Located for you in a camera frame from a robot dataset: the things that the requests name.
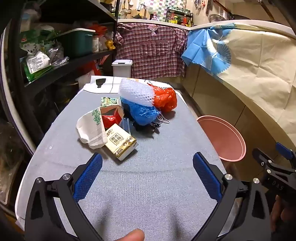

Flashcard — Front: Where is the white foam fruit net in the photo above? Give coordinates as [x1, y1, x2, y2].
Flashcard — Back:
[118, 78, 155, 107]

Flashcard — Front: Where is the green snack wrapper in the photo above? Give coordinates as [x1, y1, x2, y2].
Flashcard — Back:
[100, 97, 118, 107]

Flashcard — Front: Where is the red plaid shirt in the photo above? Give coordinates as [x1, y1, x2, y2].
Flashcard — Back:
[114, 22, 189, 78]

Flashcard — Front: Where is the small labelled jar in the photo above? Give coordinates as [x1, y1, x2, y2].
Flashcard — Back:
[92, 35, 100, 53]

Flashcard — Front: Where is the black shelf rack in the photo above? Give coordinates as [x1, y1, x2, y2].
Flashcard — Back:
[0, 0, 121, 158]

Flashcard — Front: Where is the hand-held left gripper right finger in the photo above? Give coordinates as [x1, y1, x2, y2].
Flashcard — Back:
[193, 152, 271, 241]

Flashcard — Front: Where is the green and white packet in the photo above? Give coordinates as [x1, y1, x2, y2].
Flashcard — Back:
[23, 51, 52, 81]

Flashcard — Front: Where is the orange plastic bag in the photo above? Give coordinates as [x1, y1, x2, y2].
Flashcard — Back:
[148, 83, 178, 113]

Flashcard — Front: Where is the pink plastic bin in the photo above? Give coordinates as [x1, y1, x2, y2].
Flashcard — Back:
[196, 115, 247, 163]

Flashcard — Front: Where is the person's left hand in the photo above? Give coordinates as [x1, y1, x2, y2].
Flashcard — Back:
[121, 228, 145, 241]

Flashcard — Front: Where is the white lidded bin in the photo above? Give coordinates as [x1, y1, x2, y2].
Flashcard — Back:
[112, 60, 134, 78]

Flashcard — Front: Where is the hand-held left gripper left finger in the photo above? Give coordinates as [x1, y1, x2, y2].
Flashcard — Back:
[24, 152, 103, 241]

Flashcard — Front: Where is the clear plastic bag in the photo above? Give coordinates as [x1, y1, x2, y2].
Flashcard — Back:
[50, 45, 70, 66]

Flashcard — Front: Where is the yellow tissue packet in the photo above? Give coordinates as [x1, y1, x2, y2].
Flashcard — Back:
[105, 124, 139, 161]

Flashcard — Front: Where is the cream and blue fan-print cloth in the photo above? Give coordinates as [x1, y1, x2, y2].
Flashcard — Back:
[181, 22, 296, 149]

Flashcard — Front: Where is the green printed plastic bag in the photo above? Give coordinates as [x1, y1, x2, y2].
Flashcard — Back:
[20, 30, 58, 56]

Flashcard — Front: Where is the red printed bag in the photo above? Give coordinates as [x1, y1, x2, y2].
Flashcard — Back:
[81, 60, 104, 77]

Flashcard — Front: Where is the blue plastic bag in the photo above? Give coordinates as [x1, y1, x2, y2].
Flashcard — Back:
[120, 97, 162, 126]

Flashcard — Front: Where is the person's right hand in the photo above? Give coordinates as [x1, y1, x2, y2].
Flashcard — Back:
[270, 195, 296, 232]

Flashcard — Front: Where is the black spice rack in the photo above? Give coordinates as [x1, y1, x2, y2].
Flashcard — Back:
[166, 7, 194, 28]

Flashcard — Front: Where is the metal faucet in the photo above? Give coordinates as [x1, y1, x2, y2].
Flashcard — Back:
[137, 4, 148, 19]

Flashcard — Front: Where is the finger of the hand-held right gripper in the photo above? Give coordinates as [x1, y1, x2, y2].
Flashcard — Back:
[252, 148, 275, 171]
[275, 142, 296, 163]

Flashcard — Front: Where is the white bamboo-print paper bag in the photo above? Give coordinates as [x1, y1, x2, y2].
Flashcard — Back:
[76, 107, 109, 150]

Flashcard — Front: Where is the white countertop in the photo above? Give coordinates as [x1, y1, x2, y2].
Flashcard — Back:
[117, 19, 296, 39]

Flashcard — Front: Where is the black and red wrapper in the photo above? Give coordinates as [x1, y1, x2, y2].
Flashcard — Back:
[133, 122, 161, 132]

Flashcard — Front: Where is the green storage box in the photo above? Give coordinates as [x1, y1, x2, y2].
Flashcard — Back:
[57, 28, 96, 58]

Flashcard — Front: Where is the red packet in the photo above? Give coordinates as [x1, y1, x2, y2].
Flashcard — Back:
[101, 105, 125, 127]

